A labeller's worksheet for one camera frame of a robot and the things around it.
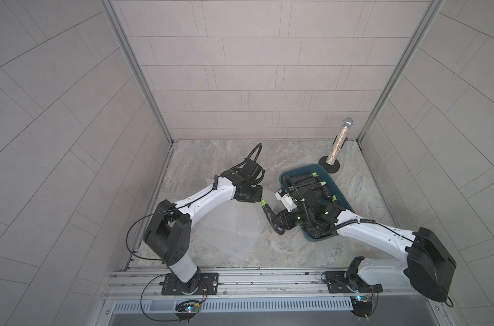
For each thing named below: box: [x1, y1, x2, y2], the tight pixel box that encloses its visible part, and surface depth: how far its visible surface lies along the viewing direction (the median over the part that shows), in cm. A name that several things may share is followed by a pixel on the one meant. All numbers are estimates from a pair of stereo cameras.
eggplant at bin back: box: [284, 171, 327, 189], surface depth 98 cm
